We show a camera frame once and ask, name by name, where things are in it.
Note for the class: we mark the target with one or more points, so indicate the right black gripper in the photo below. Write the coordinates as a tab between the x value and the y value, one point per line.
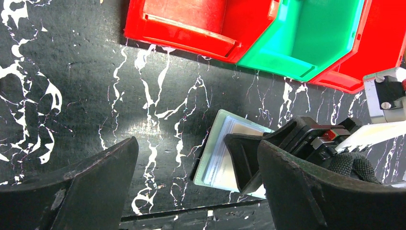
314	143

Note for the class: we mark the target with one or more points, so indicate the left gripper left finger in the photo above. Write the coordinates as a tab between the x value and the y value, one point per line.
87	195

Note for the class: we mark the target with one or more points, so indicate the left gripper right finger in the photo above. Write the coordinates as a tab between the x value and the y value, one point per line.
304	196

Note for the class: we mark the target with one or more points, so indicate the orange credit card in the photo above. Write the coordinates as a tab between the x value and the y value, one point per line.
246	130

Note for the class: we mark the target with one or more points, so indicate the green card holder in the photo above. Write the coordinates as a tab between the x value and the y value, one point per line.
215	167

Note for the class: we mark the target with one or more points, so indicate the green bin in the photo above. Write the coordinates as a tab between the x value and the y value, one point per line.
306	38

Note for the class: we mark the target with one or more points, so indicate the red bin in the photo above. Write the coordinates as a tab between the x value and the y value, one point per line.
379	45
220	29

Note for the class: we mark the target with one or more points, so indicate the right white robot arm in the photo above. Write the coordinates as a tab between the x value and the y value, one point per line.
366	134

